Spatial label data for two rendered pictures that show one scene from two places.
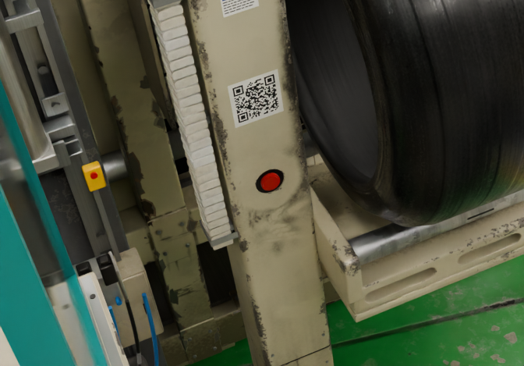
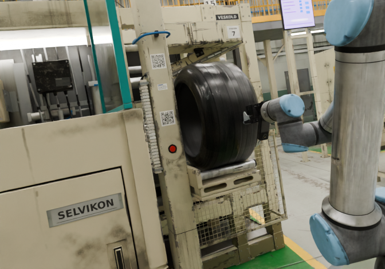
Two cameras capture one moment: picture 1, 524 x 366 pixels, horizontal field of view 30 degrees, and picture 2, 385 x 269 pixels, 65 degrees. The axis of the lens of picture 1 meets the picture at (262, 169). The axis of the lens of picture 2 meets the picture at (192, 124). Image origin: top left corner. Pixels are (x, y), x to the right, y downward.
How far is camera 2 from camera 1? 0.92 m
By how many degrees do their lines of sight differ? 39
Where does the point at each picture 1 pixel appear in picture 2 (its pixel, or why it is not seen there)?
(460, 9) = (217, 79)
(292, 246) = (180, 176)
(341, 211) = not seen: hidden behind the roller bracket
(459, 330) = not seen: outside the picture
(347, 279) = (196, 176)
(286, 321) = (180, 211)
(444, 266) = (229, 183)
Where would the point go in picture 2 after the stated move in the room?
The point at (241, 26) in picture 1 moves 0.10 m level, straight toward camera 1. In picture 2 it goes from (162, 94) to (162, 92)
